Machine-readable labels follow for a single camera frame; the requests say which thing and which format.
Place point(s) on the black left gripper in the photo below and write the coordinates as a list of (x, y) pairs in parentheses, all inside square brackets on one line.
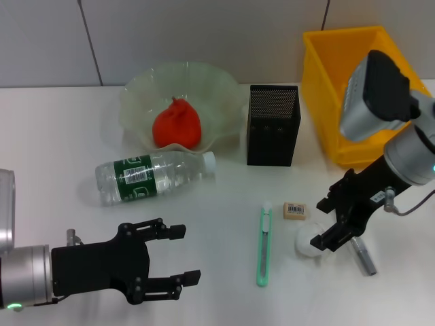
[(98, 268)]

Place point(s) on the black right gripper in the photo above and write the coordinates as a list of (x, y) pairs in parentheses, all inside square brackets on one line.
[(363, 193)]

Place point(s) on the white paper ball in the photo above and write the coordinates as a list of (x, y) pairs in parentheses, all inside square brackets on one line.
[(304, 244)]

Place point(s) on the clear green-label water bottle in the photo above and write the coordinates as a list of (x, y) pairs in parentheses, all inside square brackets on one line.
[(153, 176)]

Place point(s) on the red-orange toy orange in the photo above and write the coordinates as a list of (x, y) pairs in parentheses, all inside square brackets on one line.
[(176, 125)]

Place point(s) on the beige eraser with barcode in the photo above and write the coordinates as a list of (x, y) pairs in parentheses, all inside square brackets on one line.
[(295, 211)]

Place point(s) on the grey pen in clear wrapper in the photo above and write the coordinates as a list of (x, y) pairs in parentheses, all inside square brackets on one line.
[(365, 259)]

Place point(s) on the green utility knife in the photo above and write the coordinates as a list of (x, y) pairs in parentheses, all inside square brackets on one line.
[(263, 248)]

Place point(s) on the black mesh pen holder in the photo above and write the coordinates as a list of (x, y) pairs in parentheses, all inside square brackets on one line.
[(272, 136)]

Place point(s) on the green frosted glass fruit bowl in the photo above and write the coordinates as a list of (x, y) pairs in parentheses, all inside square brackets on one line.
[(214, 91)]

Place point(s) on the yellow plastic storage bin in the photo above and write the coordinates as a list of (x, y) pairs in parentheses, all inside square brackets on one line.
[(323, 68)]

